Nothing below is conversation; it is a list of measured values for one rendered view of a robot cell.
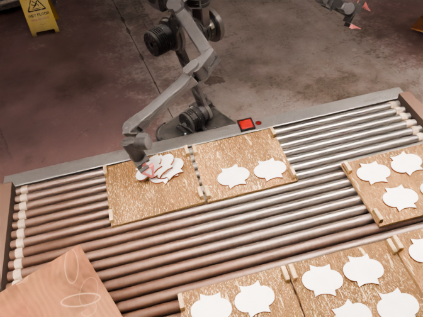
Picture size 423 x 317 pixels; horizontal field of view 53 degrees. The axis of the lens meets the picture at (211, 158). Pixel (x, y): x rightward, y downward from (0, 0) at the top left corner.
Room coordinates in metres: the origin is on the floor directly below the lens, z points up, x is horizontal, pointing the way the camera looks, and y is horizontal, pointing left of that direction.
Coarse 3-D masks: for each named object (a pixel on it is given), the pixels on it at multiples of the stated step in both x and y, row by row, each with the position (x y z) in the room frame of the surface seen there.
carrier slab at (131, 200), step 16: (112, 176) 1.32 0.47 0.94; (128, 176) 1.30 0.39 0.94; (192, 176) 1.26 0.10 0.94; (112, 192) 1.22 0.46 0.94; (128, 192) 1.21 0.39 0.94; (144, 192) 1.20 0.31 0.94; (160, 192) 1.18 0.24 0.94; (176, 192) 1.17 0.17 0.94; (192, 192) 1.16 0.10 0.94; (112, 208) 1.13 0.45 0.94; (128, 208) 1.12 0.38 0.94; (144, 208) 1.11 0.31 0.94; (160, 208) 1.10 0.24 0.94; (176, 208) 1.09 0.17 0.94; (112, 224) 1.05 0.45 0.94
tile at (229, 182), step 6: (228, 168) 1.27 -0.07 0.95; (234, 168) 1.27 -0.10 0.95; (240, 168) 1.26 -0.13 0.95; (222, 174) 1.24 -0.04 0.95; (228, 174) 1.23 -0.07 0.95; (234, 174) 1.23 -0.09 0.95; (240, 174) 1.23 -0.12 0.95; (246, 174) 1.22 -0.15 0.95; (222, 180) 1.21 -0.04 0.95; (228, 180) 1.20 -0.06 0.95; (234, 180) 1.20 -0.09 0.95; (240, 180) 1.19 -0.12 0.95; (234, 186) 1.17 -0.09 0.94
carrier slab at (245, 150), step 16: (208, 144) 1.45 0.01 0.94; (224, 144) 1.44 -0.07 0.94; (240, 144) 1.42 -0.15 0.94; (256, 144) 1.41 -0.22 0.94; (272, 144) 1.40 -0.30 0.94; (208, 160) 1.34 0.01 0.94; (224, 160) 1.33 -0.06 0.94; (240, 160) 1.32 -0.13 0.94; (256, 160) 1.31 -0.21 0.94; (208, 176) 1.25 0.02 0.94; (288, 176) 1.19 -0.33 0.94; (224, 192) 1.14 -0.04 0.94; (240, 192) 1.13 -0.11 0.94
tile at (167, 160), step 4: (160, 156) 1.37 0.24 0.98; (164, 156) 1.36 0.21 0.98; (168, 156) 1.35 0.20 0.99; (172, 156) 1.34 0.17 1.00; (164, 160) 1.33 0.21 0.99; (168, 160) 1.32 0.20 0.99; (172, 160) 1.31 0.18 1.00; (164, 164) 1.31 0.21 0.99; (168, 164) 1.30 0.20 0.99; (164, 168) 1.28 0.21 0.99; (168, 168) 1.27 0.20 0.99; (172, 168) 1.27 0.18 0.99; (156, 172) 1.27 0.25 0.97; (160, 172) 1.26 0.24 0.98; (164, 172) 1.26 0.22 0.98; (156, 176) 1.26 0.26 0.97; (160, 176) 1.24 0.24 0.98
